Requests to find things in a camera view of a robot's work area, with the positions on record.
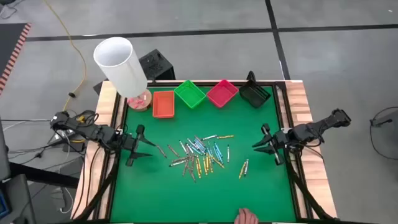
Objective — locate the white cylindrical lamp shade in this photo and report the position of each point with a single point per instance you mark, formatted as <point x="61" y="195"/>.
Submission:
<point x="124" y="68"/>

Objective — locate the black perforated box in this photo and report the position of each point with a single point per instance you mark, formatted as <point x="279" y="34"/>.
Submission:
<point x="155" y="63"/>

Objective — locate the grey power strip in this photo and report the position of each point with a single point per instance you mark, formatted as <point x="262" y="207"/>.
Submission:
<point x="63" y="135"/>

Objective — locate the white black crayon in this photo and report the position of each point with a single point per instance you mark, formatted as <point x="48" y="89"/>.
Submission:
<point x="183" y="147"/>
<point x="190" y="149"/>
<point x="178" y="163"/>
<point x="209" y="137"/>
<point x="246" y="167"/>

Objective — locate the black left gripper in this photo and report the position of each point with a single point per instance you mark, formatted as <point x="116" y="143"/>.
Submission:
<point x="134" y="146"/>

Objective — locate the orange plastic basket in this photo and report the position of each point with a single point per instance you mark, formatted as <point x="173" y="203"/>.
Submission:
<point x="163" y="105"/>

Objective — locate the black metal table frame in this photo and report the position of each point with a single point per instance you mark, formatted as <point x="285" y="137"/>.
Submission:
<point x="164" y="84"/>

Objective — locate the black striped-edge floor mat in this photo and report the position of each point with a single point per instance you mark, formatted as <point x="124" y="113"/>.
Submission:
<point x="9" y="40"/>

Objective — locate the black plastic basket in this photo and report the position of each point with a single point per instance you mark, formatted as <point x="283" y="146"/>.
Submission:
<point x="254" y="93"/>

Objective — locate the green plastic basket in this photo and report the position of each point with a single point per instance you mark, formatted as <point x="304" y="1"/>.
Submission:
<point x="189" y="93"/>

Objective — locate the red plastic basket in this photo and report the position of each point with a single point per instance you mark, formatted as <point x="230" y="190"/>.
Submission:
<point x="222" y="93"/>

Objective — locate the green table mat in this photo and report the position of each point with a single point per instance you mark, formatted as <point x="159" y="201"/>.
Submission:
<point x="186" y="196"/>

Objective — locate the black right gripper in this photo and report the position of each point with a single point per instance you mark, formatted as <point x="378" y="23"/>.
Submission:
<point x="279" y="140"/>

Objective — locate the black corner bracket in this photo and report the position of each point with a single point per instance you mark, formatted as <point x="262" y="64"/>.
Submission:
<point x="99" y="88"/>

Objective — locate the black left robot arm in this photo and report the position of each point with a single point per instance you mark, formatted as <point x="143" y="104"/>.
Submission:
<point x="93" y="132"/>

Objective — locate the person's hand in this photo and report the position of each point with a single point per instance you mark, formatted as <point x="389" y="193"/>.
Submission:
<point x="245" y="216"/>

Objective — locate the yellow crayon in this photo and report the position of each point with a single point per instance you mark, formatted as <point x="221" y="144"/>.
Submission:
<point x="242" y="170"/>
<point x="225" y="136"/>
<point x="198" y="168"/>
<point x="207" y="160"/>
<point x="217" y="161"/>
<point x="211" y="164"/>
<point x="205" y="165"/>

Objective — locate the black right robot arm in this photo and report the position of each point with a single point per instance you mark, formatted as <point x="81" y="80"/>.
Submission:
<point x="314" y="127"/>

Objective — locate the white power adapter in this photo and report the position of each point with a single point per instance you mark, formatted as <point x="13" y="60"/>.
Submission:
<point x="59" y="199"/>

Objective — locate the grey round stand base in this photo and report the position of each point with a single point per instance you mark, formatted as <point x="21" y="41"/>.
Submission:
<point x="388" y="140"/>

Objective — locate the dark grey equipment cart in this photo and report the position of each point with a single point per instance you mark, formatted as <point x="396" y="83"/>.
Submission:
<point x="15" y="199"/>

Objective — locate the black floor beam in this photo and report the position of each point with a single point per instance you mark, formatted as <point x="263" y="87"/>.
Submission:
<point x="43" y="175"/>

